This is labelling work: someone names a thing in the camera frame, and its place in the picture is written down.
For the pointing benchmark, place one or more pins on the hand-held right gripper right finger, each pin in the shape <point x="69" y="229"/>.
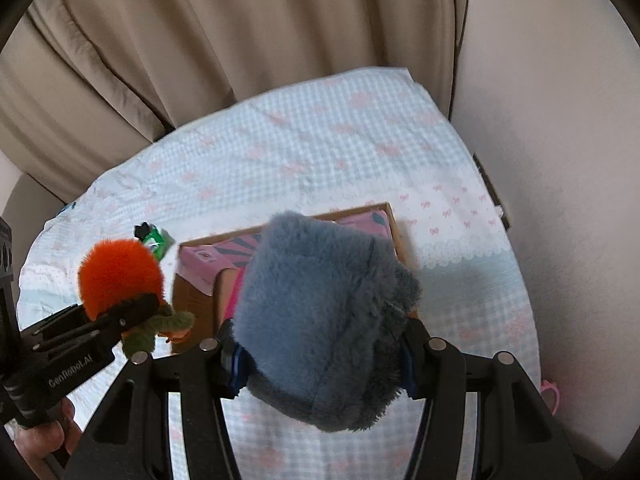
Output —
<point x="407" y="375"/>

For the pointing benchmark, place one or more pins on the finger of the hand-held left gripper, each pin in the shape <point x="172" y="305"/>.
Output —
<point x="127" y="312"/>
<point x="50" y="321"/>

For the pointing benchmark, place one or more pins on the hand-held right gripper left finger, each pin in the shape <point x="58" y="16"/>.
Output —
<point x="238" y="370"/>

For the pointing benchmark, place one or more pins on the orange plush carrot toy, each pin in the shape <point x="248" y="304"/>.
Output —
<point x="120" y="275"/>

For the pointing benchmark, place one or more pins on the cardboard box with pink print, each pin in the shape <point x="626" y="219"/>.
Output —
<point x="200" y="262"/>

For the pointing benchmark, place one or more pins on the grey fuzzy cloth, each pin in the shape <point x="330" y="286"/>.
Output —
<point x="320" y="310"/>

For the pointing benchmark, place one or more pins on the person's left hand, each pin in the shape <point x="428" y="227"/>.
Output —
<point x="42" y="440"/>

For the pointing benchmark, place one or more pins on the green wet wipes pack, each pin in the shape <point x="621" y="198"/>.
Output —
<point x="157" y="243"/>

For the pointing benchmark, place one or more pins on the beige upholstered headboard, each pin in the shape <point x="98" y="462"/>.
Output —
<point x="25" y="200"/>

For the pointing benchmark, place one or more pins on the pink plastic item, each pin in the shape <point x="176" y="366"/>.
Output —
<point x="551" y="395"/>

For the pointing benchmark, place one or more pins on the checkered floral bed sheet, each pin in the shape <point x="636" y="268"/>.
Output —
<point x="325" y="135"/>

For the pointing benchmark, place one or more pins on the beige curtain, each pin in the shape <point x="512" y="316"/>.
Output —
<point x="200" y="35"/>

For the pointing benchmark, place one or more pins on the brown bed frame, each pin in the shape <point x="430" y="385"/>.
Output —
<point x="492" y="190"/>

